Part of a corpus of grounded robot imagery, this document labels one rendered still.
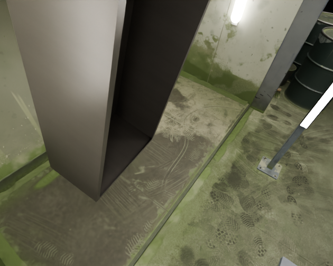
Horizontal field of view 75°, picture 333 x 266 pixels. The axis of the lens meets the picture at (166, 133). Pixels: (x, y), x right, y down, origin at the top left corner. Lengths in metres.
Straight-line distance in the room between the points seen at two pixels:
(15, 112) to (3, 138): 0.21
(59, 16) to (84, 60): 0.11
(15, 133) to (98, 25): 1.56
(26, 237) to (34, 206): 0.22
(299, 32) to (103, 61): 2.22
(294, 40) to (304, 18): 0.20
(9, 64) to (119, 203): 1.32
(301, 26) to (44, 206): 2.69
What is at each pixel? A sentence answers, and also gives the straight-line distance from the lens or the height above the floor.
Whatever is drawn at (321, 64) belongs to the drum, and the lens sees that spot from 3.18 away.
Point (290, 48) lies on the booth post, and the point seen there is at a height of 0.83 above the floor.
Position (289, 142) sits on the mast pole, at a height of 0.41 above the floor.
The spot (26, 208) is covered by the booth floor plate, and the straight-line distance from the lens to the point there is 1.96.
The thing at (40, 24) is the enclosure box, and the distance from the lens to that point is 0.70.
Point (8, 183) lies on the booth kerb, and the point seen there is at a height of 0.10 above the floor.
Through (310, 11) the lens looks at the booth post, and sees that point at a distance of 2.55.
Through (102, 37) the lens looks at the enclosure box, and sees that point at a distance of 0.54.
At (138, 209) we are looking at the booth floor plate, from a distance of 1.78.
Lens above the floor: 1.67
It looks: 46 degrees down
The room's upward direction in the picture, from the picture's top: 9 degrees clockwise
